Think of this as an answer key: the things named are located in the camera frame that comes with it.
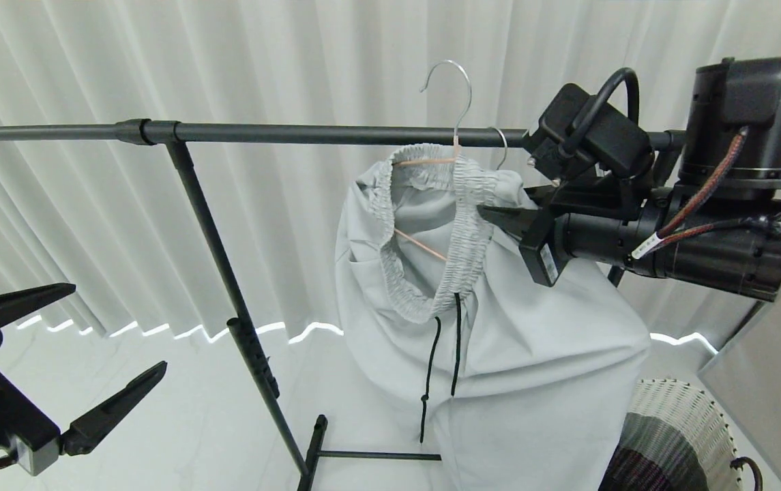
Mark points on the black clothes rack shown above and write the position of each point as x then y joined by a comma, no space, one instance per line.
295,133

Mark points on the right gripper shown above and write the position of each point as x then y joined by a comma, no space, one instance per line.
595,235

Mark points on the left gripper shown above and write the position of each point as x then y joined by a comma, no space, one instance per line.
1,423

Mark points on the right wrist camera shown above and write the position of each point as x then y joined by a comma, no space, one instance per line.
608,143

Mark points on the pale grey garment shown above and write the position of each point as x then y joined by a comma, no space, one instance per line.
533,354

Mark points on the white laundry basket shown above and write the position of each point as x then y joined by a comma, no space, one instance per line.
683,416

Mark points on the pink clothes hanger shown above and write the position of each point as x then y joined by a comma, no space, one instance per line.
503,146
462,102

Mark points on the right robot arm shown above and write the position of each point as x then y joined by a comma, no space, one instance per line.
738,136

